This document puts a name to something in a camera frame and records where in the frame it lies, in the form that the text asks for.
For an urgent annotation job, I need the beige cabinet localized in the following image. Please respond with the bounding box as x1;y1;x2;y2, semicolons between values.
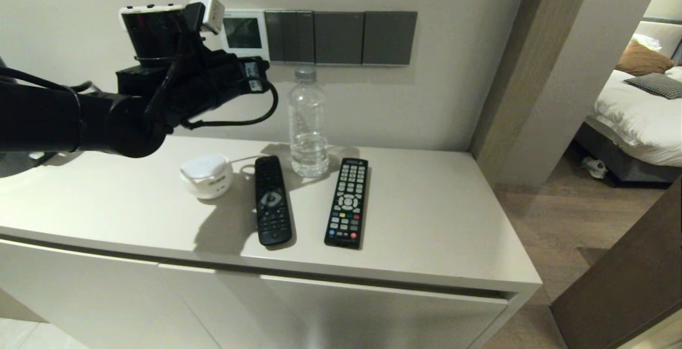
0;135;543;349

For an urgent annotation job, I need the black cable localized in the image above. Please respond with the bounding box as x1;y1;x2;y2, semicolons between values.
181;75;279;129

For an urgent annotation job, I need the white pillow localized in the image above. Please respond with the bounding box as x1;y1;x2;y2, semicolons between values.
632;22;682;55

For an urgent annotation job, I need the light wood door panel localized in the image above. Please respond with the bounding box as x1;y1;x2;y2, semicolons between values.
469;0;596;187

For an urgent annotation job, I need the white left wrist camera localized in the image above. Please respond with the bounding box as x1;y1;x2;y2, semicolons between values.
189;0;225;34

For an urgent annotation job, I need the brown pillow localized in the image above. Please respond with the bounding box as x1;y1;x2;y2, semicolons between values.
614;41;675;78

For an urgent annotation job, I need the white wall thermostat panel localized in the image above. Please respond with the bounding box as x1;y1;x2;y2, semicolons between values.
220;9;270;63

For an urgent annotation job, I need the beige cabinet door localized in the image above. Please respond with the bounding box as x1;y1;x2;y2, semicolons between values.
0;238;222;349
158;264;509;349

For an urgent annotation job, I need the white teal slipper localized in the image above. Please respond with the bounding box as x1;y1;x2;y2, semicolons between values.
581;157;608;181

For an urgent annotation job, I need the dark grey bed base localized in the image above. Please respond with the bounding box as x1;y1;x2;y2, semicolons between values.
573;123;682;187

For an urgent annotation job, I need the dark brown wooden door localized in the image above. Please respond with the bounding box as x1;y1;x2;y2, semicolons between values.
550;176;682;349

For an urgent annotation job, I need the clear plastic water bottle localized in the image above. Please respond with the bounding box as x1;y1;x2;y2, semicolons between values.
288;67;330;179

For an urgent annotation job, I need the white round smart speaker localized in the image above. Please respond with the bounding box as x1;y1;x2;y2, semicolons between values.
180;152;234;200

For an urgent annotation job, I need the black electric kettle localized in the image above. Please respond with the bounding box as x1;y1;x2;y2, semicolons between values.
0;149;59;178

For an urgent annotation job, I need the black remote with coloured buttons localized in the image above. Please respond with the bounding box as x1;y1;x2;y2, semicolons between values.
324;158;369;249

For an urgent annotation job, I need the black remote with grey pad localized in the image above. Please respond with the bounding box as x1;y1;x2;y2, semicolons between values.
254;156;293;246

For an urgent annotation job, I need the grey single switch panel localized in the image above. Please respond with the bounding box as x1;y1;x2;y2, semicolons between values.
362;11;418;67
313;11;366;66

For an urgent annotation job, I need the bed with white duvet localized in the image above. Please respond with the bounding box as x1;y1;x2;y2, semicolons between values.
584;68;682;169

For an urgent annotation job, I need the grey headboard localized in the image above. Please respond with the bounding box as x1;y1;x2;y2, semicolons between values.
641;17;682;67

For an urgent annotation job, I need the checkered grey pillow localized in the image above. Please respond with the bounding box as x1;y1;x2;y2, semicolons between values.
623;75;682;101

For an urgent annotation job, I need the grey triple rocker switch panel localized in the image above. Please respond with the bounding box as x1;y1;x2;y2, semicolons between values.
264;11;316;65

